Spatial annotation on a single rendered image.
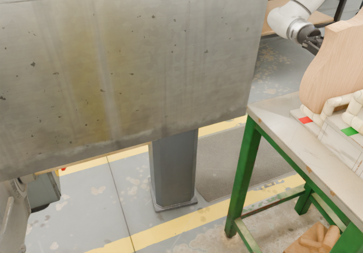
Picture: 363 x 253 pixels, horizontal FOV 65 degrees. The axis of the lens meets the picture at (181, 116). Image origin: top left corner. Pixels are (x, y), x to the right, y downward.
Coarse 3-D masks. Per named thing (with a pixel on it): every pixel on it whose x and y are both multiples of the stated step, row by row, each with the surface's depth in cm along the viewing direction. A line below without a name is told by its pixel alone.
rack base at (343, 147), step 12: (360, 108) 94; (336, 120) 89; (324, 132) 92; (336, 132) 88; (324, 144) 93; (336, 144) 89; (348, 144) 84; (360, 144) 81; (348, 156) 85; (360, 156) 81
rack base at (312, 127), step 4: (292, 112) 105; (296, 112) 105; (300, 112) 105; (336, 112) 105; (340, 112) 105; (296, 116) 103; (300, 116) 103; (304, 116) 103; (304, 124) 100; (308, 124) 100; (312, 124) 100; (316, 124) 100; (308, 128) 99; (312, 128) 98; (316, 128) 98; (320, 128) 98; (312, 132) 97; (316, 132) 96; (316, 136) 96
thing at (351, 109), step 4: (352, 100) 84; (356, 100) 83; (360, 100) 82; (352, 104) 84; (356, 104) 83; (360, 104) 83; (348, 108) 86; (352, 108) 85; (356, 108) 84; (348, 112) 86; (352, 112) 85; (356, 112) 85
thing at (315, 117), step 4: (300, 108) 104; (304, 108) 102; (304, 112) 102; (308, 112) 101; (312, 112) 100; (308, 116) 101; (312, 116) 99; (316, 116) 98; (312, 120) 100; (316, 120) 98; (320, 120) 97; (320, 124) 97
